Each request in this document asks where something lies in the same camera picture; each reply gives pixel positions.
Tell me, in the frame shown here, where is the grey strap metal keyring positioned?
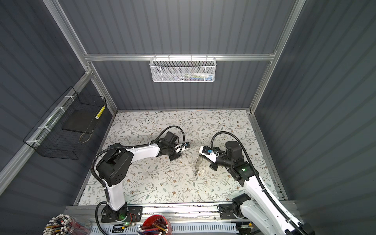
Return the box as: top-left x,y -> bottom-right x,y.
193,155 -> 203,176

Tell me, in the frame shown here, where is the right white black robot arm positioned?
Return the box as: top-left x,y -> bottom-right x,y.
199,141 -> 315,235

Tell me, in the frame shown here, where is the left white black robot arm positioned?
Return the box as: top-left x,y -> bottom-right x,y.
91,131 -> 191,226

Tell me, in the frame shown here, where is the red pencil cup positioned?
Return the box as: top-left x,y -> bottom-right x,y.
138,215 -> 172,235

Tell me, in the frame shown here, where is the yellow marker pen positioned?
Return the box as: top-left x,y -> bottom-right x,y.
95,105 -> 106,119

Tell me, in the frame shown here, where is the clear pencil jar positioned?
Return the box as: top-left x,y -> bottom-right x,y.
43,214 -> 92,235

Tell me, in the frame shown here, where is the left black corrugated cable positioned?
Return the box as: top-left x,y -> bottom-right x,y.
90,125 -> 186,235

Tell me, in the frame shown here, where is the black corrugated cable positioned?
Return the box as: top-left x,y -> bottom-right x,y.
210,131 -> 306,235
90,125 -> 186,235

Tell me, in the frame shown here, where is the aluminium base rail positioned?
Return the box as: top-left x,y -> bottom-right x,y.
63,201 -> 303,225

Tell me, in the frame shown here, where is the right black corrugated cable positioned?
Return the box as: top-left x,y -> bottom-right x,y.
210,131 -> 306,235

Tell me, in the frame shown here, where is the white mesh wall basket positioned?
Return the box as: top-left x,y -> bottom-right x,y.
149,56 -> 217,83

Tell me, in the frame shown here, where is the black wire wall basket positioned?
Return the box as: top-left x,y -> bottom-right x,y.
23,89 -> 107,160

